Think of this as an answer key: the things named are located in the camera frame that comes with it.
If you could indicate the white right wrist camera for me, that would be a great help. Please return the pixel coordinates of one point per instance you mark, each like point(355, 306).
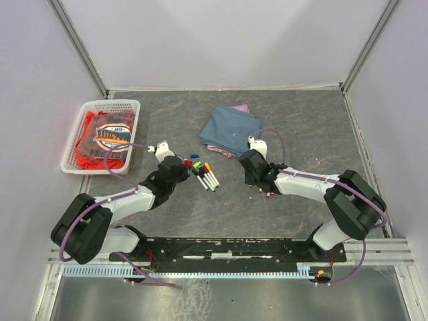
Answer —
point(258, 145)

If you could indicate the blue folded cloth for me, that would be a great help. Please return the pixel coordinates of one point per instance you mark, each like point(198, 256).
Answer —
point(253, 125)

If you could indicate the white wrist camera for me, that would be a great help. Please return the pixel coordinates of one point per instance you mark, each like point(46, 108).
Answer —
point(258, 145)
point(161, 151)

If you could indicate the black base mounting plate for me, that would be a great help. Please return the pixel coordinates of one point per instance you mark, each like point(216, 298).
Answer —
point(165, 250)

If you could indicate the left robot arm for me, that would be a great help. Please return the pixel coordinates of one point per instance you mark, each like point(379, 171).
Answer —
point(85, 230)

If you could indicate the red cap marker left group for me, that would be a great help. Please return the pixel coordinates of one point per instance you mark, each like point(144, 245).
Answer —
point(210, 177)

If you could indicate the yellow cap marker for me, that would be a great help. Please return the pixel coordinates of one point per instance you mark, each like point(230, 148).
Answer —
point(207, 166)

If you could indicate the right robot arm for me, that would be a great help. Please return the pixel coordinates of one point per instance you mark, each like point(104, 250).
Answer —
point(355, 207)

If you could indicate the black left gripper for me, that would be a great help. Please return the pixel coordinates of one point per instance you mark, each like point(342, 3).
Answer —
point(184, 172)

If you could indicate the white plastic basket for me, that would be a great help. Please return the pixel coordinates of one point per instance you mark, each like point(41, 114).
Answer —
point(69, 163)

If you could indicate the white slotted cable duct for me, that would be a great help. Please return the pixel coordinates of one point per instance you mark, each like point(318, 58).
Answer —
point(201, 269)

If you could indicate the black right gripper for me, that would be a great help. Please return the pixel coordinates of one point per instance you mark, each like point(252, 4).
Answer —
point(247, 180)

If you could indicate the red printed t-shirt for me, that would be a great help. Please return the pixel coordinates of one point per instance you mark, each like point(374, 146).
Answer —
point(103, 131)

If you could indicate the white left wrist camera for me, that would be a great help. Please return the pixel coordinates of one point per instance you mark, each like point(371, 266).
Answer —
point(161, 151)

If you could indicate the pink folded cloth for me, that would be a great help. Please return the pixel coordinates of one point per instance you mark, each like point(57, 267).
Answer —
point(241, 108)

